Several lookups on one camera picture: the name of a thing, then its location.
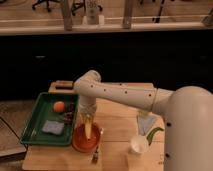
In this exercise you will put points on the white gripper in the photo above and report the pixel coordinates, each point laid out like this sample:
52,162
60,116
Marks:
87,113

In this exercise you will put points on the yellow banana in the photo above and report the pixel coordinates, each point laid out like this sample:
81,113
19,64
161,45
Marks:
88,126

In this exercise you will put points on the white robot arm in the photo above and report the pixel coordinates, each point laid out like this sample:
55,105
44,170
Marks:
187,111

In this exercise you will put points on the red bowl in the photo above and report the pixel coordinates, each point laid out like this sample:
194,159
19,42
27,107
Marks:
83,144

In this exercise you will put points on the dark red grapes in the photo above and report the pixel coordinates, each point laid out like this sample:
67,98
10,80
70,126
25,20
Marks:
69,114

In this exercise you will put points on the orange fruit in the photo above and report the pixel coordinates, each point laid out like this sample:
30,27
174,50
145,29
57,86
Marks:
59,106

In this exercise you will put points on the brown wooden block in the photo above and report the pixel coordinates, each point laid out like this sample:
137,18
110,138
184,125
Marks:
59,84

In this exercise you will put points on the blue sponge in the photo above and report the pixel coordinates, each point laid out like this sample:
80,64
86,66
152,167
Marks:
53,127

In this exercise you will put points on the green tray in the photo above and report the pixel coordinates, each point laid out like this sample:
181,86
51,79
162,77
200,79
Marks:
42,112

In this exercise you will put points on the metal fork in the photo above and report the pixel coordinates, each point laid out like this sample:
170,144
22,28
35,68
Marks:
96,153

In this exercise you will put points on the white cup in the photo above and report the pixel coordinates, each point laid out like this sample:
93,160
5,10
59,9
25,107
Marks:
138,145

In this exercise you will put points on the green vegetable toy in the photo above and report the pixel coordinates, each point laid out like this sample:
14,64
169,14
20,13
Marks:
152,133

